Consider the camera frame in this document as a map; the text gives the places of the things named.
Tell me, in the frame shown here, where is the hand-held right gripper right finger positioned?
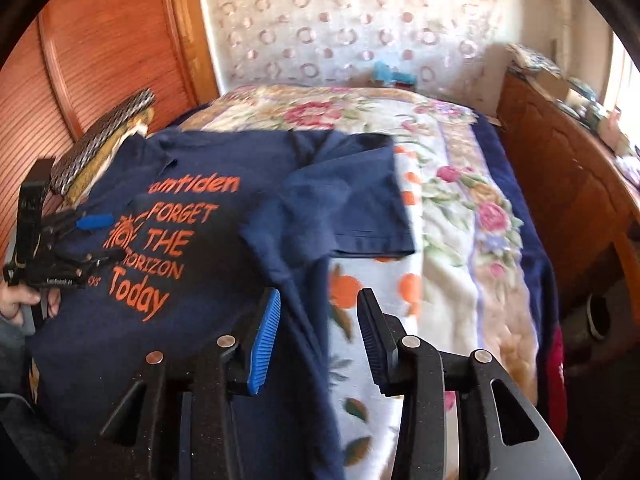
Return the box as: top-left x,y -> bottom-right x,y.
356,287 -> 551,480

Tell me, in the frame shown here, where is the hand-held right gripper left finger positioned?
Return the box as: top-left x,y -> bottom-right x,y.
97,287 -> 282,480

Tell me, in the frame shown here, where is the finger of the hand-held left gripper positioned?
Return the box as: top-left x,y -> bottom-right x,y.
50,212 -> 115,235
75,255 -> 119,274

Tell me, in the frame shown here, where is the navy orange-print t-shirt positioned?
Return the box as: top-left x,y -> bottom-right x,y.
27,127 -> 416,480

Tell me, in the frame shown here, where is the person's left hand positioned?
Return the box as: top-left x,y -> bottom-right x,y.
0,280 -> 62,323

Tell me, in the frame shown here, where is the orange fruit print blanket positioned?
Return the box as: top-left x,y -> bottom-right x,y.
320,142 -> 481,480

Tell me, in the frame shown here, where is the black white patterned cushion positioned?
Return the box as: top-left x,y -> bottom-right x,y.
50,88 -> 153,206

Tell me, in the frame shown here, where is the navy fleece blanket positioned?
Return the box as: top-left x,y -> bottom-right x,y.
470,112 -> 563,411

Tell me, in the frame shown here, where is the red cloth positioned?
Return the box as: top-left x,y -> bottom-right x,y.
545,327 -> 568,411

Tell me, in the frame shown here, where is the wooden wardrobe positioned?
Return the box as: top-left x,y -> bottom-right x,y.
0,0 -> 221,261

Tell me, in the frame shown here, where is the rose floral blanket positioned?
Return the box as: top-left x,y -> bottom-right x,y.
177,84 -> 538,411

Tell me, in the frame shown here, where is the dark cylindrical object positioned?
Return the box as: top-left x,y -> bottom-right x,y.
565,287 -> 613,356

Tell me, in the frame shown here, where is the wooden dresser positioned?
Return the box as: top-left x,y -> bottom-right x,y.
495,70 -> 640,321

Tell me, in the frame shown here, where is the teal plastic object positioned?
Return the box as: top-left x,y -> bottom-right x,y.
370,61 -> 417,87

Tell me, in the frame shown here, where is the cardboard box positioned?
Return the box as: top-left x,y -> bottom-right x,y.
536,67 -> 572,102

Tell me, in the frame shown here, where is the pile of small household items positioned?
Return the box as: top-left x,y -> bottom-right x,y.
560,77 -> 640,186

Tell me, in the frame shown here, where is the stack of papers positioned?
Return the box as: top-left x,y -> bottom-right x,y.
505,42 -> 562,75

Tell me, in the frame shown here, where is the white circle-pattern curtain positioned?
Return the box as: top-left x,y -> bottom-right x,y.
195,0 -> 566,106

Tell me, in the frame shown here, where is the bright window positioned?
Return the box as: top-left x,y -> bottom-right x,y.
600,30 -> 640,126

